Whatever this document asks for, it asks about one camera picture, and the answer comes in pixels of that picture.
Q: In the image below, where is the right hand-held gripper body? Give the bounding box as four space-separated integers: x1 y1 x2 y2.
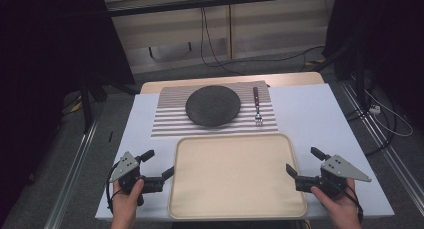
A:
295 154 372 199

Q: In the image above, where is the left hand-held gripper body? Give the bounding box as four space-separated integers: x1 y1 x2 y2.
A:
108 151 165 207

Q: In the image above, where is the person's right hand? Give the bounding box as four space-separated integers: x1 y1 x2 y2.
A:
310 178 363 229

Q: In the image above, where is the person's left hand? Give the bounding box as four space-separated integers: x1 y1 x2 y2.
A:
110 178 145 229

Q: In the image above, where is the white table board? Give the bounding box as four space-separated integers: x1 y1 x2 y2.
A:
94 83 395 222

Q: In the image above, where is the grey striped placemat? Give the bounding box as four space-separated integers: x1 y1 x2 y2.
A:
150 80 279 138

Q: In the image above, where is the beige plastic tray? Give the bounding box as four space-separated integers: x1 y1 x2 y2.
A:
167 133 308 221

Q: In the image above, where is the black tripod stand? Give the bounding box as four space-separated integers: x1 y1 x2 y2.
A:
78 70 138 135
312 38 369 115

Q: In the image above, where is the wooden table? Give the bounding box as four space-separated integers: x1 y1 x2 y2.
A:
139 71 325 95

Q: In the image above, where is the dark grey round plate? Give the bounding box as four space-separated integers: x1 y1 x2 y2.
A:
185 84 242 128

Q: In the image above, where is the black curtain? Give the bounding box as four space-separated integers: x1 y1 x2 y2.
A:
322 0 424 130
0 0 136 223

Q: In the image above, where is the black horizontal bar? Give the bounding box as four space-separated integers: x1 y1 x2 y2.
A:
107 0 338 18

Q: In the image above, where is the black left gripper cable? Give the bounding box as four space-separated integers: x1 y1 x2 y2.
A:
105 162 122 214

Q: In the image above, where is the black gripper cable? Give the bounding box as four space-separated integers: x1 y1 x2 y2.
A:
105 162 122 214
333 180 364 223

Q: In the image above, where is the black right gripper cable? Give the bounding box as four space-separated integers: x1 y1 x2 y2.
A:
333 180 364 223

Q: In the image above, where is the aluminium floor rail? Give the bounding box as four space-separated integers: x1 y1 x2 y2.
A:
43 118 100 229
339 80 424 217

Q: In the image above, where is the black floor cable bundle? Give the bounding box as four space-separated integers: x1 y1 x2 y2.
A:
344 88 399 157

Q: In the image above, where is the fork with wooden handle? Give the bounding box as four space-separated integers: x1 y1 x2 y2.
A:
252 86 264 127

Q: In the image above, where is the white floor cable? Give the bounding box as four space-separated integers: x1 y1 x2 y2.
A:
363 88 414 138

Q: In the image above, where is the black hanging power cable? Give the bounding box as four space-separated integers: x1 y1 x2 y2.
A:
199 0 327 75

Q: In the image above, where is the beige wall cabinet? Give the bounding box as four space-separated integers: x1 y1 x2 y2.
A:
101 0 338 75

